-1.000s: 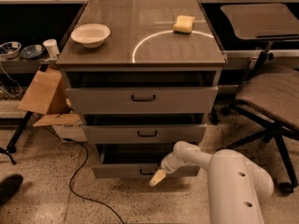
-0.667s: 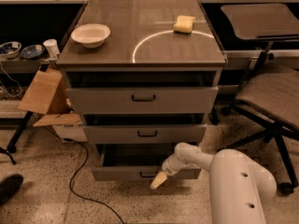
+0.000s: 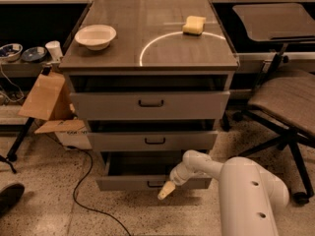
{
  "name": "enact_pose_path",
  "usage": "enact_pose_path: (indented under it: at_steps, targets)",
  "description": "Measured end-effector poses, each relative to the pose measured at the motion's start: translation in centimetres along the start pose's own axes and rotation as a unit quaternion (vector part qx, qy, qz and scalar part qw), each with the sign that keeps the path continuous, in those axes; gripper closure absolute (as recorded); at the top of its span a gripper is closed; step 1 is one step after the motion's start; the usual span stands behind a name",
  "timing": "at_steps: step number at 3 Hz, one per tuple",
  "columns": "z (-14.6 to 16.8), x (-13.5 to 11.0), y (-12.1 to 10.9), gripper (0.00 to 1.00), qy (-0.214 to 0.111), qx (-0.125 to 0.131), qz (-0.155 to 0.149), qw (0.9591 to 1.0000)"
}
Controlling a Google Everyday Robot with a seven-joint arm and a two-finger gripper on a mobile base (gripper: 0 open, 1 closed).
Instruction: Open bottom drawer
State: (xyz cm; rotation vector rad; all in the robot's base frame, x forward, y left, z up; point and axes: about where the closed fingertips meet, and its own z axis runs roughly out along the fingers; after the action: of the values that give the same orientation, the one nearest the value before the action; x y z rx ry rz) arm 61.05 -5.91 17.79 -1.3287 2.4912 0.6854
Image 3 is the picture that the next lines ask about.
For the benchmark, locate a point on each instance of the black tripod leg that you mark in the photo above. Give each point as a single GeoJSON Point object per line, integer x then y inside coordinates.
{"type": "Point", "coordinates": [12, 153]}

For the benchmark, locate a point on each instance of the yellow sponge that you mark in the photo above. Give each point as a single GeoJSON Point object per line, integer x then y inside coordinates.
{"type": "Point", "coordinates": [194, 25]}

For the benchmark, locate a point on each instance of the grey middle drawer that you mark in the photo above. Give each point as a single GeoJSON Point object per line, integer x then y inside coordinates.
{"type": "Point", "coordinates": [152, 141]}

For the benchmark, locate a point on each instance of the black office chair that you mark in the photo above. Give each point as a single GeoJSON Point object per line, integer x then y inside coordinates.
{"type": "Point", "coordinates": [283, 97]}

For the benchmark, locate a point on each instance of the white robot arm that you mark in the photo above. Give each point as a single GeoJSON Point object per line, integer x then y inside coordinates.
{"type": "Point", "coordinates": [248, 193]}

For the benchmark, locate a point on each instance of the white bowl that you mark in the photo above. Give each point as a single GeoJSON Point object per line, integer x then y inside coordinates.
{"type": "Point", "coordinates": [95, 37]}

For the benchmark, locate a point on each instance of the grey side shelf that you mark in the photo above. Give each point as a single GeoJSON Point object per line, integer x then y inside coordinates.
{"type": "Point", "coordinates": [28, 70]}

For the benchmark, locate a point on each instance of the dark blue plate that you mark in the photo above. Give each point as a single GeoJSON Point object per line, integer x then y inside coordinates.
{"type": "Point", "coordinates": [34, 54]}

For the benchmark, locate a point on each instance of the grey top drawer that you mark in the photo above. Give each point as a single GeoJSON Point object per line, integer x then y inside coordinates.
{"type": "Point", "coordinates": [150, 105]}

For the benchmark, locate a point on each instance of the brown cardboard box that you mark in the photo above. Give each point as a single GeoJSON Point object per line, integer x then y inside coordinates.
{"type": "Point", "coordinates": [49, 101]}

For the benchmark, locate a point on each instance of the white paper cup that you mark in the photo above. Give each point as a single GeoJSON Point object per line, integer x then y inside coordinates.
{"type": "Point", "coordinates": [54, 49]}

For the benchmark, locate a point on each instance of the blue patterned bowl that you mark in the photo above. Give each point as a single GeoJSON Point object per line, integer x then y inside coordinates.
{"type": "Point", "coordinates": [10, 52]}

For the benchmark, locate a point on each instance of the grey drawer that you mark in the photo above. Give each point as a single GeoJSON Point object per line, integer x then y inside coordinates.
{"type": "Point", "coordinates": [152, 141]}
{"type": "Point", "coordinates": [137, 170]}
{"type": "Point", "coordinates": [150, 105]}

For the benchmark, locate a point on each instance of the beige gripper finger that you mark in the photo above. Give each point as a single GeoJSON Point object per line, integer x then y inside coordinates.
{"type": "Point", "coordinates": [167, 189]}

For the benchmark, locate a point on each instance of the grey drawer cabinet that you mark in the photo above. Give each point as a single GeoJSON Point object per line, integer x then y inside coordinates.
{"type": "Point", "coordinates": [150, 53]}

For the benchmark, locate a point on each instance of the grey bottom drawer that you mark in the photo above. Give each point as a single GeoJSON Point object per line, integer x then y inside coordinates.
{"type": "Point", "coordinates": [137, 170]}

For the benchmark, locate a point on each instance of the black shoe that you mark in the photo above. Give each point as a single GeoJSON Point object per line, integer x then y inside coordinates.
{"type": "Point", "coordinates": [10, 196]}

